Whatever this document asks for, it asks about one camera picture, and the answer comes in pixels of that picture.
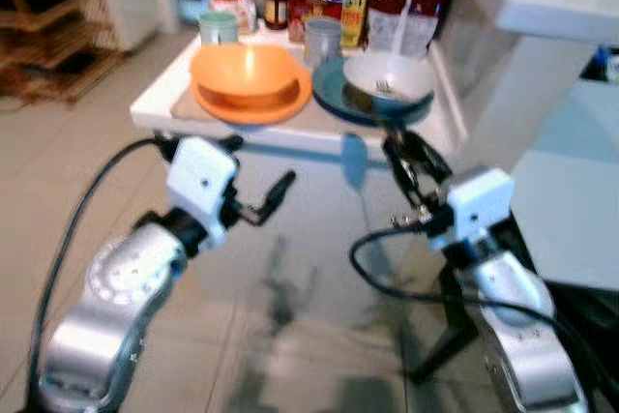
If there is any grey mug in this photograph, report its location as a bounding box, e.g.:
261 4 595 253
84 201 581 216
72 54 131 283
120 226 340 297
302 15 344 69

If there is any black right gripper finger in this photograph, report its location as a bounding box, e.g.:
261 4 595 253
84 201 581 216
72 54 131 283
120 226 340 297
402 129 453 184
381 130 417 193

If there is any pale green mug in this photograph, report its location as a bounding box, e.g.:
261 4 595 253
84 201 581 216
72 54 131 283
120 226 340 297
197 11 242 47

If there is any red food pack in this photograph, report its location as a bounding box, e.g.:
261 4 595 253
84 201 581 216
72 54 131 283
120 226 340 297
287 0 341 45

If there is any pale grey bowl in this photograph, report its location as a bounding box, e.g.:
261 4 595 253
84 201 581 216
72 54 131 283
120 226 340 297
342 50 437 107

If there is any orange bowl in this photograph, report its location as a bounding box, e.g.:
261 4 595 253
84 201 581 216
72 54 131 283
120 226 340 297
189 43 302 110

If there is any blue plate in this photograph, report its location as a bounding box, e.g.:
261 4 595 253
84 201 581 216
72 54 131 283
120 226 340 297
311 56 437 130

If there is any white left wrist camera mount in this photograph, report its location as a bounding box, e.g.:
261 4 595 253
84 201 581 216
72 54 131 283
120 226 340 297
165 136 241 249

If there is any white appliance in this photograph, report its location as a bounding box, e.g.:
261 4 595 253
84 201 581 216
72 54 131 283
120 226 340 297
507 74 619 290

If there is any white counter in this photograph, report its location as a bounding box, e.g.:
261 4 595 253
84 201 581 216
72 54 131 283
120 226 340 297
433 0 619 201

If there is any jar with red lid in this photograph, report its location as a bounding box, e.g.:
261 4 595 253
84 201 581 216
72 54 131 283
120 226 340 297
262 0 291 32

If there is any white low table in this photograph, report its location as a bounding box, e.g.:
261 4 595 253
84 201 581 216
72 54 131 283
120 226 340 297
130 24 472 161

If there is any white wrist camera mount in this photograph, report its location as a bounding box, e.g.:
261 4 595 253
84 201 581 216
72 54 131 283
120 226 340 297
165 136 241 249
446 166 516 241

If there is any wooden rack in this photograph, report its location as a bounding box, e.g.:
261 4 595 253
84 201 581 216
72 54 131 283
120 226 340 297
0 0 129 106

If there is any metal fork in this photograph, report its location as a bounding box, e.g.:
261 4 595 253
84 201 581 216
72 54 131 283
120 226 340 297
375 73 409 102

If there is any orange plate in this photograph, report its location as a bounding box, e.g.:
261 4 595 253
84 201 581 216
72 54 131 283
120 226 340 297
192 73 314 127

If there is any yellow labelled pack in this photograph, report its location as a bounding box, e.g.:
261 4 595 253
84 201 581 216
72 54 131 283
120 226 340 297
338 0 370 50

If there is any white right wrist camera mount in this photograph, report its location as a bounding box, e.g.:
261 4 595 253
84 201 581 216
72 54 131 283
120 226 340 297
446 166 516 241

